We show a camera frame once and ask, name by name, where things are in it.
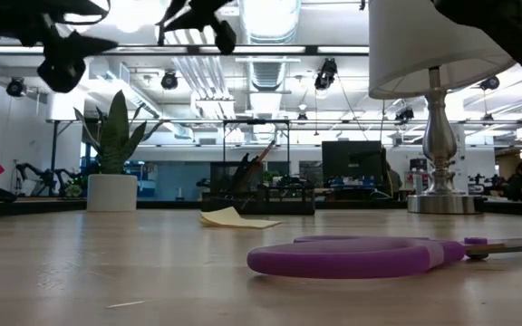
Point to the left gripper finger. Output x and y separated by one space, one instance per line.
93 45

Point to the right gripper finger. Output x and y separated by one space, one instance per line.
184 9

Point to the yellow sticky note pad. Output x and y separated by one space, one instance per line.
234 221

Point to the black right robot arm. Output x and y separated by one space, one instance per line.
515 27

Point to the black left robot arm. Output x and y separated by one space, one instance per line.
7 18

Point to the background black robot arm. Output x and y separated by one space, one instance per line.
45 179

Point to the black mesh desk organizer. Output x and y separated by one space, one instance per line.
283 199

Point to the black overhead beam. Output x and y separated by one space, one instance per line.
265 50

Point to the black ceiling spotlight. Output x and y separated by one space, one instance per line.
325 74
16 87
404 114
490 83
169 80

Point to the green plant in white pot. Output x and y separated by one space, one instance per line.
111 192

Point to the black computer monitor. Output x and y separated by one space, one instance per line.
354 158

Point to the white shade silver table lamp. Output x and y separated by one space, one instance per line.
424 45

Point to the person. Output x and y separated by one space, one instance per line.
393 181
519 181

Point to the silver ceiling duct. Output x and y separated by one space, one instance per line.
270 22

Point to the black table edge rail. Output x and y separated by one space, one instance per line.
356 204

